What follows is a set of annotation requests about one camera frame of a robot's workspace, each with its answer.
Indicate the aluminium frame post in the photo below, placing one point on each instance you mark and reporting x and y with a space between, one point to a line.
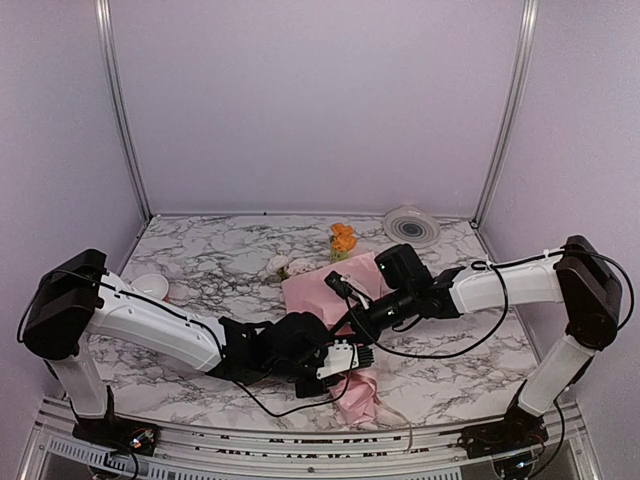
108 47
515 92

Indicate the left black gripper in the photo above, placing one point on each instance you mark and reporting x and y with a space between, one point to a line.
305 392

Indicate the orange fake flower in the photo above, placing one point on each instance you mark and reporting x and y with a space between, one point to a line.
342 242

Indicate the grey ringed plate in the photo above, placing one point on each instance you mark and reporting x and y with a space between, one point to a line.
407 224

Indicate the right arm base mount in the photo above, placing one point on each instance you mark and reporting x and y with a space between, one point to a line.
516 430

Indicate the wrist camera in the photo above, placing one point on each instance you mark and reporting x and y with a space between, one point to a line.
343 356
347 291

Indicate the tan ribbon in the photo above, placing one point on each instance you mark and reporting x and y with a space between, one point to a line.
360 405

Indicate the front aluminium rail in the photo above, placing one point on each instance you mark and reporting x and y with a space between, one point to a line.
190 452

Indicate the white rose fake flower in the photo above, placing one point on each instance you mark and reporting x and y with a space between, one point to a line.
283 267

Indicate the right aluminium frame post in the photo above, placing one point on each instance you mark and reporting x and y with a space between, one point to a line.
515 92

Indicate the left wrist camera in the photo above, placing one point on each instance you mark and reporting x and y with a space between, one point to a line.
343 356

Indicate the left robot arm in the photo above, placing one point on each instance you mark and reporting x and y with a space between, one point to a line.
81 298

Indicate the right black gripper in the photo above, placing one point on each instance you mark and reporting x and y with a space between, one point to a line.
359 336

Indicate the red and white bowl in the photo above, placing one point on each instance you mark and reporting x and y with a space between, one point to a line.
154 285

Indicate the pink wrapping paper sheet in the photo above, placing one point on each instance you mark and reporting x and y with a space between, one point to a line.
307 292

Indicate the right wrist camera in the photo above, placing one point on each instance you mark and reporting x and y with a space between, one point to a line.
347 291

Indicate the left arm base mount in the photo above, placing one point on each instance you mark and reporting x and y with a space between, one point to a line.
115 431

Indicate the left aluminium frame post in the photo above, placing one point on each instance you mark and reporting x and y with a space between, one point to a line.
108 47

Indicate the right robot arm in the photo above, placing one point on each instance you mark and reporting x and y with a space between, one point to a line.
592 291

